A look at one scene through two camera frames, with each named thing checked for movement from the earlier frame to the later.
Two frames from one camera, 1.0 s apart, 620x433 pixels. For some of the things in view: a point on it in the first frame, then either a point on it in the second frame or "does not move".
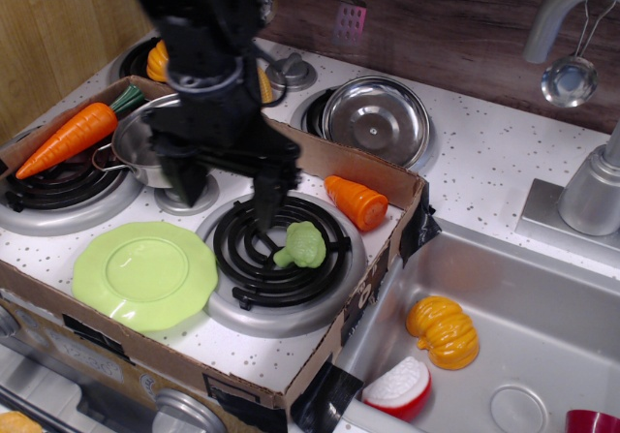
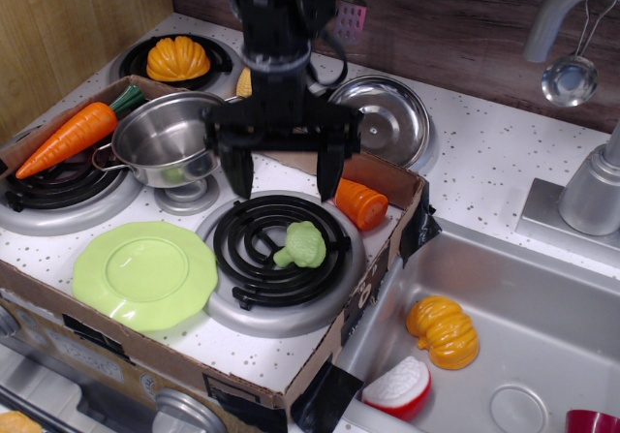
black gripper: x=219 y=115 to x=279 y=115
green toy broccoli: x=305 y=246 does not move
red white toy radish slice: x=403 y=390 does not move
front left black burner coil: x=67 y=183 does not move
